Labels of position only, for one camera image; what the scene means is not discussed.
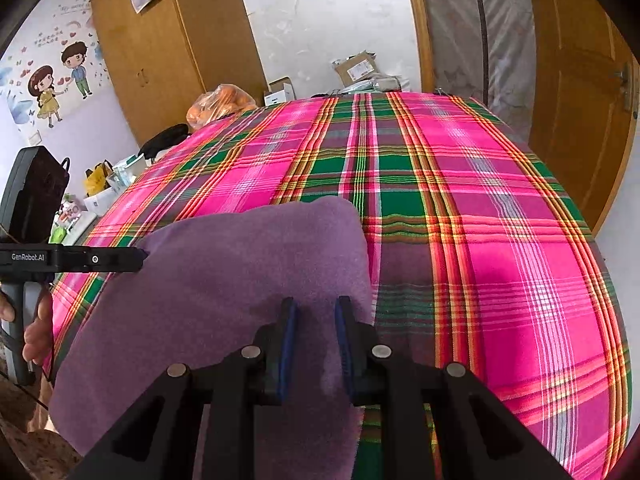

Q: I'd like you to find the yellow bag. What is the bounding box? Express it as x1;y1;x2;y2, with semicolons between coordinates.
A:
82;160;116;197

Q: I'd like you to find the grey parcel bag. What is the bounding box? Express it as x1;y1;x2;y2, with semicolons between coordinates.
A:
340;75;413;95

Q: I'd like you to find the person's left hand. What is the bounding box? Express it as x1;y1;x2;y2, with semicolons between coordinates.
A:
24;295;53;361

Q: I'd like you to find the black cloth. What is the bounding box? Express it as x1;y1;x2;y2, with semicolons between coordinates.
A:
137;123;190;161

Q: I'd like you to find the cardboard box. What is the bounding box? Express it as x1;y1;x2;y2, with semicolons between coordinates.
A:
331;51;378;88

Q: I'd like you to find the white green medicine box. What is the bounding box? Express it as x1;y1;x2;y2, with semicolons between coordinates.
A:
112;155;148;186

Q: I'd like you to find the small white box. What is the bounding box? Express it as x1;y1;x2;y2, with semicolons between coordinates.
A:
264;77;296;107

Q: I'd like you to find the purple fleece garment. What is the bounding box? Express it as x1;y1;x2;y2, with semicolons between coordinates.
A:
49;196;378;480

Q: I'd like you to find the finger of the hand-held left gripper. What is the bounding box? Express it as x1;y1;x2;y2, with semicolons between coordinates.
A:
58;246;149;275

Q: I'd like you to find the metal door latch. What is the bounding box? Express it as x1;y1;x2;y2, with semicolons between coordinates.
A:
614;62;636;121

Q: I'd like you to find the bag of oranges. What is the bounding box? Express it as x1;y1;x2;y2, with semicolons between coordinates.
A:
186;84;258;133

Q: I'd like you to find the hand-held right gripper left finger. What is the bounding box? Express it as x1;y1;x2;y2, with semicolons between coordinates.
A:
67;296;301;480

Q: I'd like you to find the person's floral fleece jacket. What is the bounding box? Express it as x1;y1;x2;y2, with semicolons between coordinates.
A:
0;375;83;480

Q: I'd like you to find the wooden door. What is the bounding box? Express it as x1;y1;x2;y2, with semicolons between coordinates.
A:
520;0;640;238

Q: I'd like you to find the pink plaid bed sheet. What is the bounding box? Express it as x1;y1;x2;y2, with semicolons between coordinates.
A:
50;91;632;480

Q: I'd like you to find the wooden wardrobe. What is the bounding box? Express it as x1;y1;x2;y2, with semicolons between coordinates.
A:
90;0;268;148

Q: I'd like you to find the grey plastic door curtain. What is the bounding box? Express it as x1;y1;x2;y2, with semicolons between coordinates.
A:
415;0;538;143

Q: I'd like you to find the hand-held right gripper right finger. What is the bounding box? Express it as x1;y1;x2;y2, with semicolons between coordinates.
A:
334;296;573;480

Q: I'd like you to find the wooden door frame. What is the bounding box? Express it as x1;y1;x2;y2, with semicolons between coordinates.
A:
400;0;436;93

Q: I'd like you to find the white carton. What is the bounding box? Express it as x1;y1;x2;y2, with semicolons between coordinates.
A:
82;190;121;217

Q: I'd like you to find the cartoon wall sticker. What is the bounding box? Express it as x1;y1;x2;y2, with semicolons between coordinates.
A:
0;2;108;136

